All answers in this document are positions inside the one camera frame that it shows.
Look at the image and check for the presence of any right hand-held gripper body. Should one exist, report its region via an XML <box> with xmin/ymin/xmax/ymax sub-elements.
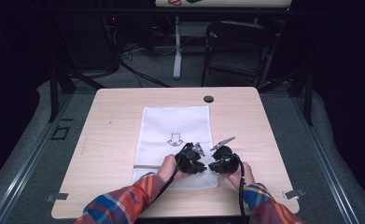
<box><xmin>207</xmin><ymin>135</ymin><xmax>242</xmax><ymax>175</ymax></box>

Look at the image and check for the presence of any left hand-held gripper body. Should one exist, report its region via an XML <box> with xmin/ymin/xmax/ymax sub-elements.
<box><xmin>175</xmin><ymin>141</ymin><xmax>208</xmax><ymax>175</ymax></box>

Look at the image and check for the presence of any white cloth with arrow print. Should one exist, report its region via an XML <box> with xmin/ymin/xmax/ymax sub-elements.
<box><xmin>131</xmin><ymin>105</ymin><xmax>220</xmax><ymax>190</ymax></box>

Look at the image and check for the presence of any person's left hand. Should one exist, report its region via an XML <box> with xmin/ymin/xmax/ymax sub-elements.
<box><xmin>157</xmin><ymin>153</ymin><xmax>186</xmax><ymax>184</ymax></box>

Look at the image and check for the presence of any person's right hand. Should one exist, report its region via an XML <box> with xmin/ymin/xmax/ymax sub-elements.
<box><xmin>221</xmin><ymin>161</ymin><xmax>256</xmax><ymax>191</ymax></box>

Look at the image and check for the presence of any metal table clamp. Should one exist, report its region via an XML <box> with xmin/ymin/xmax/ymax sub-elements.
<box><xmin>282</xmin><ymin>188</ymin><xmax>306</xmax><ymax>201</ymax></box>

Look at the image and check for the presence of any white table leg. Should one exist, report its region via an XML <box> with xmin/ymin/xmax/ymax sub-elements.
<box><xmin>173</xmin><ymin>15</ymin><xmax>183</xmax><ymax>80</ymax></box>

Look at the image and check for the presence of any black folding chair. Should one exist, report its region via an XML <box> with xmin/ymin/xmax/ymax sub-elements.
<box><xmin>201</xmin><ymin>20</ymin><xmax>278</xmax><ymax>89</ymax></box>

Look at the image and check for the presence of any dark computer tower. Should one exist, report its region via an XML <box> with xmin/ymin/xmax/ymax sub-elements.
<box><xmin>99</xmin><ymin>13</ymin><xmax>122</xmax><ymax>71</ymax></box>

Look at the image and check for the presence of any background table top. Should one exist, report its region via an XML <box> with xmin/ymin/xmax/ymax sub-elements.
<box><xmin>154</xmin><ymin>0</ymin><xmax>293</xmax><ymax>8</ymax></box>

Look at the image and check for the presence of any left hand-held gripper black cable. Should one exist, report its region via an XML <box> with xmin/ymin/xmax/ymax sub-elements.
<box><xmin>151</xmin><ymin>142</ymin><xmax>193</xmax><ymax>203</ymax></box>

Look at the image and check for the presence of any hand-held gripper black cable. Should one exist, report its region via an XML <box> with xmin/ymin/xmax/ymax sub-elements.
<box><xmin>236</xmin><ymin>154</ymin><xmax>248</xmax><ymax>224</ymax></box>
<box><xmin>151</xmin><ymin>142</ymin><xmax>193</xmax><ymax>203</ymax></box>

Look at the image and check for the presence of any right hand-held gripper black cable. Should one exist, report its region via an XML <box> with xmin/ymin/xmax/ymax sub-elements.
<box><xmin>236</xmin><ymin>154</ymin><xmax>248</xmax><ymax>224</ymax></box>

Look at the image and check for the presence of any black floor cable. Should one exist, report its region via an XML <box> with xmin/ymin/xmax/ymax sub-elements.
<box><xmin>119</xmin><ymin>60</ymin><xmax>173</xmax><ymax>89</ymax></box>

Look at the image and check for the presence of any aluminium floor rail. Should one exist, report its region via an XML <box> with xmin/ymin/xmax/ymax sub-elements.
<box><xmin>0</xmin><ymin>92</ymin><xmax>76</xmax><ymax>224</ymax></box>
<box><xmin>290</xmin><ymin>92</ymin><xmax>360</xmax><ymax>224</ymax></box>

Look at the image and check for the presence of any black frame post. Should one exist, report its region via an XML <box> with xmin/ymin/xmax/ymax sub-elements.
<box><xmin>48</xmin><ymin>63</ymin><xmax>61</xmax><ymax>124</ymax></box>

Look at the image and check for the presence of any black horizontal frame bar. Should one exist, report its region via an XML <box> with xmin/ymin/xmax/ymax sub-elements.
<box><xmin>39</xmin><ymin>7</ymin><xmax>314</xmax><ymax>17</ymax></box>

